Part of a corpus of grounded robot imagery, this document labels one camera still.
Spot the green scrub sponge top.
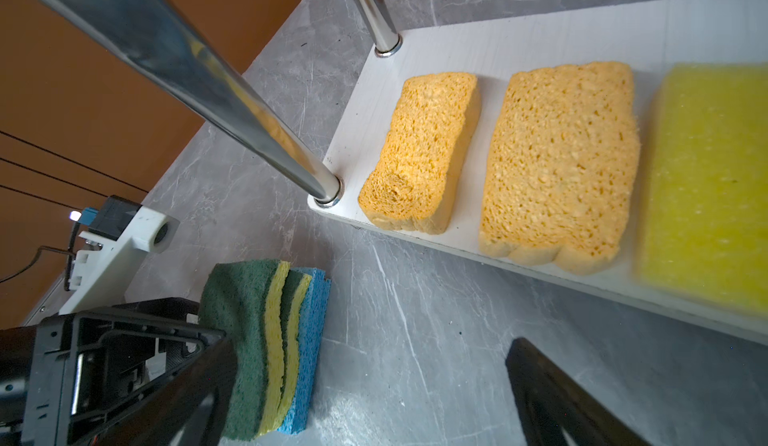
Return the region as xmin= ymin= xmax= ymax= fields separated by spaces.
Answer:
xmin=199 ymin=259 xmax=290 ymax=441

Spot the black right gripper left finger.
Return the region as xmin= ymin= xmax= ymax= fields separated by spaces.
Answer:
xmin=96 ymin=339 xmax=237 ymax=445

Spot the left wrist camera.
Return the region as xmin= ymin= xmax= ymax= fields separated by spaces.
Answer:
xmin=59 ymin=196 xmax=179 ymax=315

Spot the yellow green sponge middle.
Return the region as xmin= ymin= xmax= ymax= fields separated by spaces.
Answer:
xmin=273 ymin=269 xmax=312 ymax=429

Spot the orange cellulose sponge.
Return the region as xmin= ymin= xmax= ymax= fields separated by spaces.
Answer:
xmin=478 ymin=61 xmax=641 ymax=275
xmin=358 ymin=72 xmax=482 ymax=235

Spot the white two-tier metal shelf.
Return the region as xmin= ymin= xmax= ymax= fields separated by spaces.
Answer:
xmin=40 ymin=0 xmax=767 ymax=343

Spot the blue sponge bottom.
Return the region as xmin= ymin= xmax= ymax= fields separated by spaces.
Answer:
xmin=278 ymin=267 xmax=331 ymax=435

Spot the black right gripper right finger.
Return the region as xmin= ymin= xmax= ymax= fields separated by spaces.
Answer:
xmin=505 ymin=337 xmax=647 ymax=445

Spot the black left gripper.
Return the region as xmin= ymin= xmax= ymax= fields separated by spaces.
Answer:
xmin=0 ymin=297 xmax=225 ymax=445

